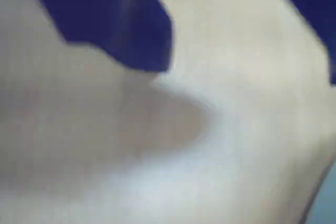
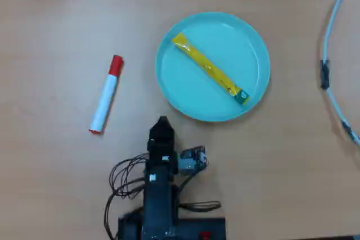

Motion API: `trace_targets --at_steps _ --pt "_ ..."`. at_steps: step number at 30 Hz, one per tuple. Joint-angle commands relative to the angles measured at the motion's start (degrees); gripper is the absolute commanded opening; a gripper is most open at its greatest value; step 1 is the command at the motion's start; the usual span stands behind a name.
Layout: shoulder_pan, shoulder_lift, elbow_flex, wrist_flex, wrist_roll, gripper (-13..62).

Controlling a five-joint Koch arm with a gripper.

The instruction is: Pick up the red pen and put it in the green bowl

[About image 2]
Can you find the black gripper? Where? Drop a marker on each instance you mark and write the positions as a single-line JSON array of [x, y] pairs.
[[161, 153]]

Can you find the red and white marker pen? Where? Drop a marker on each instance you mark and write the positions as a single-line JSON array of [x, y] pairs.
[[106, 96]]

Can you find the yellow stick sachet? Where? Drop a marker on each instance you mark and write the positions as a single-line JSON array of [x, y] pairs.
[[209, 67]]

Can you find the light blue round plate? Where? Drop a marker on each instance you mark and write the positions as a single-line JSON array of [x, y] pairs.
[[242, 54]]

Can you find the red knob on base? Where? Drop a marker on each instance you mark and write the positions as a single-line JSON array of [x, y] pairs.
[[205, 235]]

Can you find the large black tape wrap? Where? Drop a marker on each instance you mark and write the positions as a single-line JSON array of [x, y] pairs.
[[325, 74]]

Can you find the small black tape wrap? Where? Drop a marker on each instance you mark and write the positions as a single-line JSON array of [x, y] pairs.
[[347, 130]]

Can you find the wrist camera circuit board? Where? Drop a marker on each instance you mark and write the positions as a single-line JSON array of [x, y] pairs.
[[194, 158]]

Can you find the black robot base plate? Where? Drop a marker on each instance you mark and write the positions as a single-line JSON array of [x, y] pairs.
[[197, 227]]

